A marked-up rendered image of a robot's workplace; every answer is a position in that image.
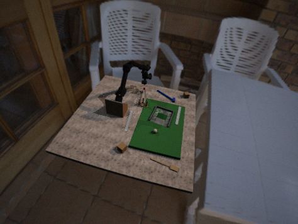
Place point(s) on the green putting mat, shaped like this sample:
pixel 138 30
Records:
pixel 167 139

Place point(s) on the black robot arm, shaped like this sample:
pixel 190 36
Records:
pixel 126 68

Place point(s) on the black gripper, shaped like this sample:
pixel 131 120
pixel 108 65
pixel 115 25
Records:
pixel 144 81

